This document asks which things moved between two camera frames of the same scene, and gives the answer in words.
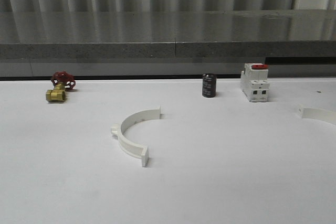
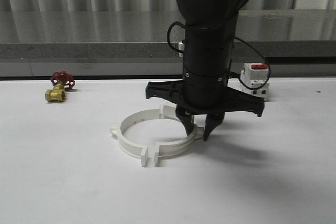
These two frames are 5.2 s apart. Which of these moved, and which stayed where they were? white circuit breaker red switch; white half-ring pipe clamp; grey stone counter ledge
Moved: white half-ring pipe clamp
Stayed: white circuit breaker red switch; grey stone counter ledge
